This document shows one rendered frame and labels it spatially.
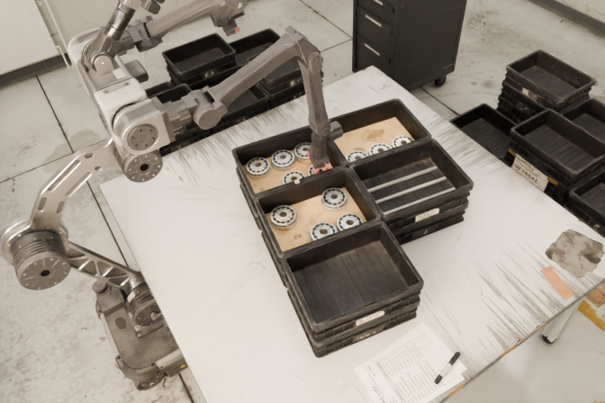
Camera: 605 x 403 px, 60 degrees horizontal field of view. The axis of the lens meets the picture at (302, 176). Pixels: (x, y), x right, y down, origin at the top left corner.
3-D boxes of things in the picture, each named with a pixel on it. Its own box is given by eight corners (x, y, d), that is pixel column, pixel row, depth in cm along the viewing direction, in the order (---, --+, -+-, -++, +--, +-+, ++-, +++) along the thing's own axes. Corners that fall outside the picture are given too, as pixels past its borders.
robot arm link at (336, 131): (309, 116, 200) (321, 129, 195) (334, 106, 204) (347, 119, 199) (308, 138, 209) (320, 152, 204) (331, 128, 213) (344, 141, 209)
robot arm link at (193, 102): (176, 99, 156) (183, 110, 153) (206, 87, 159) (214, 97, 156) (181, 121, 163) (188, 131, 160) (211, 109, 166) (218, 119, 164)
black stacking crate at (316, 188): (283, 274, 190) (280, 256, 182) (257, 217, 209) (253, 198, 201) (380, 238, 199) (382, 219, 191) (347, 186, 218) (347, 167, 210)
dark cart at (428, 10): (388, 116, 372) (398, -3, 307) (351, 85, 399) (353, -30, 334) (451, 85, 392) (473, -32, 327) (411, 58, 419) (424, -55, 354)
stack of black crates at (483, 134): (527, 166, 311) (537, 138, 295) (490, 188, 301) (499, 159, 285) (477, 130, 335) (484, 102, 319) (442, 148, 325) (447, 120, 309)
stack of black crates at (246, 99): (220, 164, 327) (210, 121, 303) (200, 138, 346) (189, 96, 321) (275, 138, 341) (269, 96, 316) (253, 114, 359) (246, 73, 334)
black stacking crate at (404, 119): (347, 185, 219) (347, 166, 210) (319, 142, 238) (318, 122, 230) (429, 156, 227) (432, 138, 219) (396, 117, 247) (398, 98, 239)
